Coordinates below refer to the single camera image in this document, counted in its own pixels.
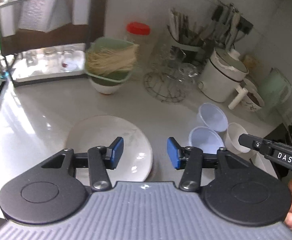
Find black metal dish rack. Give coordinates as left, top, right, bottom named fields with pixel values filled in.
left=0, top=0, right=96, bottom=88

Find tray of drinking glasses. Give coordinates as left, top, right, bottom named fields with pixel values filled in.
left=12, top=49, right=90, bottom=82

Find black wall power strip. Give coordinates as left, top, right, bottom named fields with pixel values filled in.
left=218, top=4, right=254, bottom=34

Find green plastic basket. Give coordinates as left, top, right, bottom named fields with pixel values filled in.
left=85, top=37, right=139, bottom=83

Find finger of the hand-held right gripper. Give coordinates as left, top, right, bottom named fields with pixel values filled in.
left=238, top=133, right=273, bottom=158

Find wire cup stand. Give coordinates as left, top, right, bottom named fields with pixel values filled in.
left=143, top=71, right=189, bottom=103

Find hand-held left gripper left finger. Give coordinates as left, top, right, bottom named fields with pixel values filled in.
left=39, top=137, right=124, bottom=191

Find yellow food container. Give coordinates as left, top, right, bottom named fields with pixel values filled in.
left=243, top=54, right=258, bottom=68

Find patterned bowl with brown contents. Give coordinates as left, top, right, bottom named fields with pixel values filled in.
left=241, top=90, right=265, bottom=113

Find clear glass cup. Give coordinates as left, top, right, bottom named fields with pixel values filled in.
left=176, top=64, right=199, bottom=79
left=158, top=42, right=184, bottom=63

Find brown wooden cutting board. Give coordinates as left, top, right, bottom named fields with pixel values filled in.
left=1, top=0, right=109, bottom=55

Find white cutlery holder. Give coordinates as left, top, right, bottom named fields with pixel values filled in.
left=72, top=0, right=89, bottom=25
left=0, top=4, right=17, bottom=37

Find red-lid clear jar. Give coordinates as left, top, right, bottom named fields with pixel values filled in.
left=126, top=22, right=151, bottom=80

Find kitchen scissors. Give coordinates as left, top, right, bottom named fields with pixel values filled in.
left=225, top=4, right=241, bottom=48

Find bundle of dry noodles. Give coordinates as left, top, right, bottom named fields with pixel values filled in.
left=86, top=45, right=139, bottom=77

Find white ceramic bowl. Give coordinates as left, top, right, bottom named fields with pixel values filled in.
left=223, top=122, right=252, bottom=154

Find white leaf-print deep plate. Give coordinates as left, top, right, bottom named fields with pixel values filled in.
left=66, top=115, right=153, bottom=182

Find clear glass tumbler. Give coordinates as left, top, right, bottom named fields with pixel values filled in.
left=43, top=47, right=57, bottom=68
left=24, top=50, right=37, bottom=67
left=61, top=50, right=72, bottom=68

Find white electric pot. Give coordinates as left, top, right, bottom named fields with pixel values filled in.
left=198, top=47, right=250, bottom=110

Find utensil holder with chopsticks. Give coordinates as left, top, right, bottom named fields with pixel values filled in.
left=167, top=7, right=211, bottom=45

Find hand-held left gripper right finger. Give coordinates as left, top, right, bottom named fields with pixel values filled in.
left=167, top=137, right=253, bottom=192

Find white footed bowl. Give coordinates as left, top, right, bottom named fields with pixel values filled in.
left=89, top=76, right=125, bottom=95

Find lilac plastic bowl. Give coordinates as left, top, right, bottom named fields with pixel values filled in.
left=188, top=126, right=225, bottom=154
left=198, top=102, right=229, bottom=133

